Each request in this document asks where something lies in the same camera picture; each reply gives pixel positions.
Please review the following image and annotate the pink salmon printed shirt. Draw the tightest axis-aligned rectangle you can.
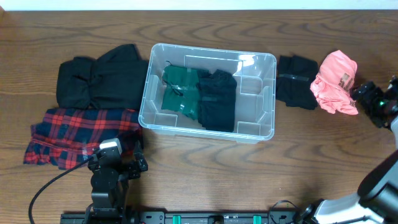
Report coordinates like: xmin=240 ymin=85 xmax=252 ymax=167
xmin=310 ymin=50 xmax=358 ymax=115

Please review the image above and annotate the red navy plaid shirt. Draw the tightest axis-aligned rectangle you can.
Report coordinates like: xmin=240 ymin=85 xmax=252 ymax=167
xmin=23 ymin=108 xmax=144 ymax=170

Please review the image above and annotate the large black garment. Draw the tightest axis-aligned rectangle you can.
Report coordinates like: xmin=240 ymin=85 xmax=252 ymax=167
xmin=56 ymin=44 xmax=149 ymax=110

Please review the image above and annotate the dark green garment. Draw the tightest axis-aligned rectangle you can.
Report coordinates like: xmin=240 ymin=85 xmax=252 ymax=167
xmin=162 ymin=65 xmax=200 ymax=120

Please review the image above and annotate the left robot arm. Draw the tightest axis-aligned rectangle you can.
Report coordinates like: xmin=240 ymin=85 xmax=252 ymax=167
xmin=88 ymin=138 xmax=148 ymax=219

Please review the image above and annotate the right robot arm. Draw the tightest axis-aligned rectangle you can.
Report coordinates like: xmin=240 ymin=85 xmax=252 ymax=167
xmin=294 ymin=78 xmax=397 ymax=223

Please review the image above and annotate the clear plastic storage container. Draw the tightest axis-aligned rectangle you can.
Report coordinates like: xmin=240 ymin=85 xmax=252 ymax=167
xmin=139 ymin=43 xmax=277 ymax=144

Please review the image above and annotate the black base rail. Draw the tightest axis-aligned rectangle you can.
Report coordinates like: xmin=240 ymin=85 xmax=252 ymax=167
xmin=60 ymin=212 xmax=295 ymax=224

